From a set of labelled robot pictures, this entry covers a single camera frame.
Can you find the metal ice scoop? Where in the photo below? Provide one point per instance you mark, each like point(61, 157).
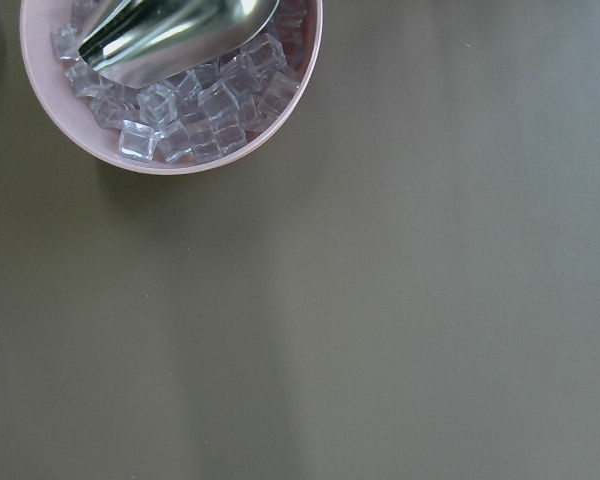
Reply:
point(137, 43)

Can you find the clear ice cubes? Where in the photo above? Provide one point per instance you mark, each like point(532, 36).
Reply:
point(201, 115)

